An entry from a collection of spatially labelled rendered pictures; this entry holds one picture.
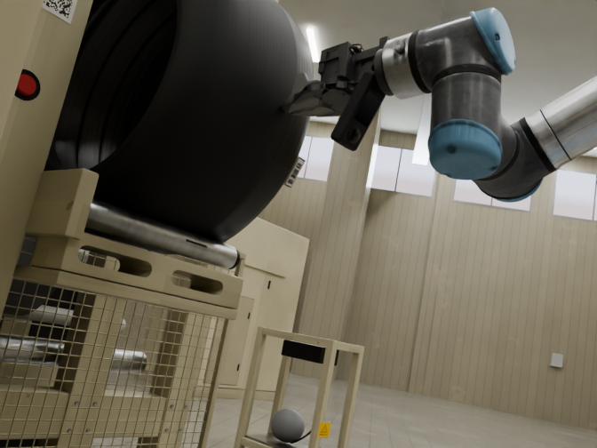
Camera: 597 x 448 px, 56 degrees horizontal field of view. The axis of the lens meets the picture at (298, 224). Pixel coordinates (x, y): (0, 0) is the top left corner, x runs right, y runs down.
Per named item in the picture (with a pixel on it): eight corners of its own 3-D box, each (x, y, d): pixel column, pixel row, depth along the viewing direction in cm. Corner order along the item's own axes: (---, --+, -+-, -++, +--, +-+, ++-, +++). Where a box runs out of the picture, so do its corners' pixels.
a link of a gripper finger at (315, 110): (297, 92, 101) (339, 80, 95) (293, 123, 99) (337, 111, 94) (285, 84, 98) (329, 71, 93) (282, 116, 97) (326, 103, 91)
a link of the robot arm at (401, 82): (433, 103, 84) (403, 73, 77) (404, 110, 87) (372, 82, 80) (435, 51, 86) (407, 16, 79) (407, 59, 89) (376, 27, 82)
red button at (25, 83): (13, 89, 81) (19, 70, 82) (8, 91, 82) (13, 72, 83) (33, 98, 84) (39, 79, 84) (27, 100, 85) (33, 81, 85)
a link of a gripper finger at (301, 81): (285, 84, 98) (329, 71, 93) (282, 116, 97) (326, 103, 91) (274, 76, 96) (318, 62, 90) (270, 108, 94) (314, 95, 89)
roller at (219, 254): (56, 222, 84) (73, 219, 81) (62, 193, 85) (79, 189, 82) (222, 270, 110) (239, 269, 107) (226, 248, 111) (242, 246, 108)
